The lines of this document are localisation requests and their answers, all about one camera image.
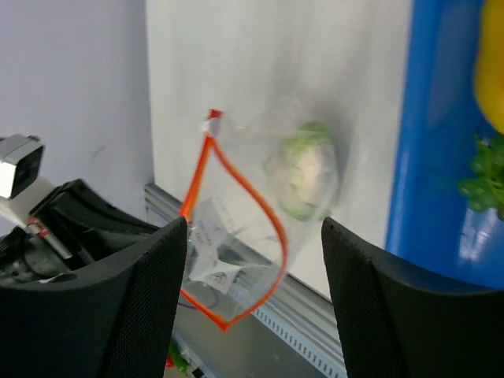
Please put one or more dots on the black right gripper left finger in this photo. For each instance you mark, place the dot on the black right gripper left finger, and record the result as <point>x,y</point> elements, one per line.
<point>112,318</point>

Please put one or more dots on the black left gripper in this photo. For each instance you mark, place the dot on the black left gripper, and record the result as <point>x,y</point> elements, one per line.
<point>62,229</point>

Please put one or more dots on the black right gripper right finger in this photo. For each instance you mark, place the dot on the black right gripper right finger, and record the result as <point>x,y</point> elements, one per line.
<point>396,319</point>

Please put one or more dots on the green grapes toy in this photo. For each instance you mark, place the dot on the green grapes toy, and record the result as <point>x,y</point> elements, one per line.
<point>484,189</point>

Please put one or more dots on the white green cabbage toy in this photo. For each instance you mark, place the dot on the white green cabbage toy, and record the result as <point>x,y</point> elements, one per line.
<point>302,172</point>

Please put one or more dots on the clear zip bag orange zipper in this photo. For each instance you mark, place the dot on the clear zip bag orange zipper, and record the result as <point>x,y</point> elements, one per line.
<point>240,243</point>

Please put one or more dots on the blue plastic bin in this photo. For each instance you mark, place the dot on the blue plastic bin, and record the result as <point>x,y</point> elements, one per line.
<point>430,223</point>

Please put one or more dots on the yellow orange pepper toy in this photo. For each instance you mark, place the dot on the yellow orange pepper toy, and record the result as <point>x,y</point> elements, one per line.
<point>488,74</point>

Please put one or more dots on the white slotted cable duct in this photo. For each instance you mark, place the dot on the white slotted cable duct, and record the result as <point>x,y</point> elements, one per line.
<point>328,367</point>

